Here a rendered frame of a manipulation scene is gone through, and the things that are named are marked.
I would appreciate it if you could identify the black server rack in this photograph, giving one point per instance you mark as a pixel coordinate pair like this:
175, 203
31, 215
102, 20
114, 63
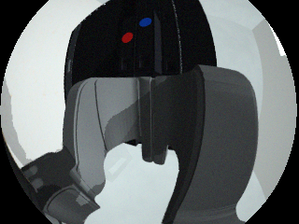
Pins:
148, 39

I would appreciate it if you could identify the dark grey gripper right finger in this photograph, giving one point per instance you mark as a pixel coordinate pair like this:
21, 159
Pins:
209, 116

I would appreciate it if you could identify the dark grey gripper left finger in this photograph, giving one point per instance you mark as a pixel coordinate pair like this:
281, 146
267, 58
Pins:
100, 114

